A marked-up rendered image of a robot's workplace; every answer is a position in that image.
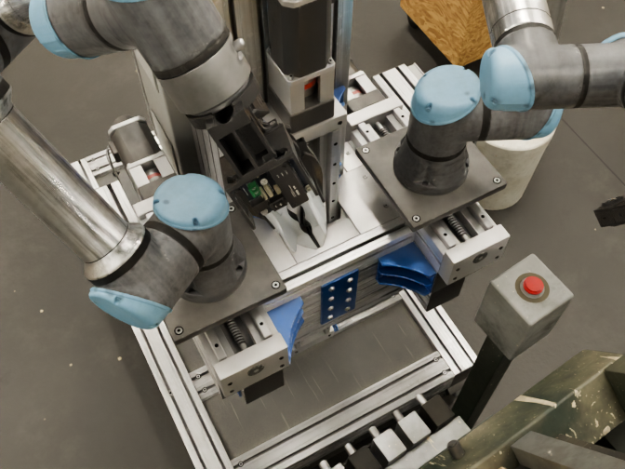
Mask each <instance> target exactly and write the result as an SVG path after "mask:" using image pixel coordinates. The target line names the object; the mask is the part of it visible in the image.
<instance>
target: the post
mask: <svg viewBox="0 0 625 469"><path fill-rule="evenodd" d="M511 362H512V360H509V359H508V358H507V357H506V356H505V354H503V353H502V352H501V351H500V349H499V348H498V347H497V346H496V344H494V343H493V342H492V341H491V339H490V338H489V337H488V336H486V338H485V341H484V343H483V345H482V347H481V349H480V352H479V354H478V356H477V357H476V359H475V361H474V363H473V365H472V368H471V370H470V373H469V375H468V377H467V379H466V381H465V383H464V384H463V386H462V388H461V390H460V392H459V396H458V398H457V400H456V402H455V404H454V406H453V408H452V409H451V410H452V411H453V413H454V414H455V416H454V418H453V419H455V418H456V417H458V416H460V418H461V419H462V420H463V421H464V422H465V423H466V424H467V425H468V427H469V428H470V429H472V428H473V427H474V425H475V423H476V422H477V420H478V418H479V416H480V415H481V413H482V411H483V410H484V408H485V406H486V404H487V402H488V400H489V399H490V397H491V396H492V395H493V393H494V391H495V390H496V388H497V386H498V384H499V382H500V380H501V379H502V377H503V375H504V374H505V372H506V370H507V368H508V367H509V365H510V364H511Z"/></svg>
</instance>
